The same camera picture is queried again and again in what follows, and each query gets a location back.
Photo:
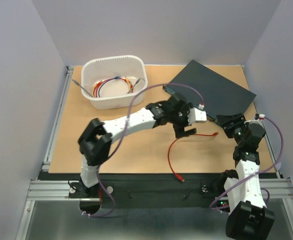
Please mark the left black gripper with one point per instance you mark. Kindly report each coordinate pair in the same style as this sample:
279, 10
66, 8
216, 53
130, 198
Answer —
179, 130

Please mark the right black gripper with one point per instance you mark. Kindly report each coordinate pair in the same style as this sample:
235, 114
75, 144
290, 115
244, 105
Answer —
223, 119

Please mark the dark network switch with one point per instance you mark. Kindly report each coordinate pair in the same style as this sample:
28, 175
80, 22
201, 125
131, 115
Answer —
221, 95

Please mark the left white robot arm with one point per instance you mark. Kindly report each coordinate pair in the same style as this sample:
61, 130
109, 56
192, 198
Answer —
96, 140

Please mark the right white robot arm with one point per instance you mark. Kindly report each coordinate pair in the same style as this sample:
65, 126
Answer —
249, 218

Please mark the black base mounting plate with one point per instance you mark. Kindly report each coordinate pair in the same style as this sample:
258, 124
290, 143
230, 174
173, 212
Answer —
145, 190

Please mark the white plastic tub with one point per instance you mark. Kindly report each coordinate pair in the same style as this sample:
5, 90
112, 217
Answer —
113, 82

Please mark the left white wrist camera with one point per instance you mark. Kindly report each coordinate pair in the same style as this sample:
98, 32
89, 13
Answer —
196, 115

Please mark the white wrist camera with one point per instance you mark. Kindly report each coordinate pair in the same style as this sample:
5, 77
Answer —
196, 115
258, 119

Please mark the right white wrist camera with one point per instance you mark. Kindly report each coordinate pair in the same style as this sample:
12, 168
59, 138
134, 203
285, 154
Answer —
258, 119

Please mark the aluminium frame rail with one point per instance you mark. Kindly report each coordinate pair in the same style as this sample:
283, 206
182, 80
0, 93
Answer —
44, 187

